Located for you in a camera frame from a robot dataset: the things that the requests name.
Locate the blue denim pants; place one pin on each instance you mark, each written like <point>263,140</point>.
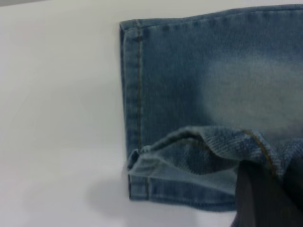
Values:
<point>189,82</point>

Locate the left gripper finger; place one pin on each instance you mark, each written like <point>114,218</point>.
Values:
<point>258,203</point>

